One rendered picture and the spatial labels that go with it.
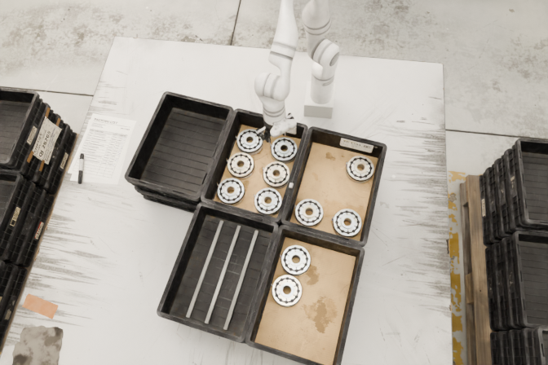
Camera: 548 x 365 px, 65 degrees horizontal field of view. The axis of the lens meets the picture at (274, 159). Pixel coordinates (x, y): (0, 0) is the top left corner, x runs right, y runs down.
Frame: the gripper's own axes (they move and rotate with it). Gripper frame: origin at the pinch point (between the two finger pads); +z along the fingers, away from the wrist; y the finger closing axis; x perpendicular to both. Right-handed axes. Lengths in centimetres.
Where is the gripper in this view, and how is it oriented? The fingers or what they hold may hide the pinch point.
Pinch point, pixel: (276, 135)
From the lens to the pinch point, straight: 154.4
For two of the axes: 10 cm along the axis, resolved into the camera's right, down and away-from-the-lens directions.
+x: 4.7, 7.9, -3.8
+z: 0.4, 4.1, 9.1
